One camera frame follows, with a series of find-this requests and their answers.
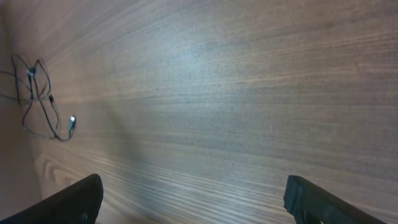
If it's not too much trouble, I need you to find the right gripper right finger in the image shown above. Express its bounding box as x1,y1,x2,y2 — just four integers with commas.
283,175,382,224

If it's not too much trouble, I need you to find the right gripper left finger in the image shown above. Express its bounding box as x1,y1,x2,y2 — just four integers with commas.
1,174,103,224

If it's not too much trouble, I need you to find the thick black USB cable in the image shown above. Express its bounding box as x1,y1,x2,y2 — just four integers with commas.
0,58,77,142

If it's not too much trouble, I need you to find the black cable white plug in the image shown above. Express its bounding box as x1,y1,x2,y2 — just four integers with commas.
11,54,60,140

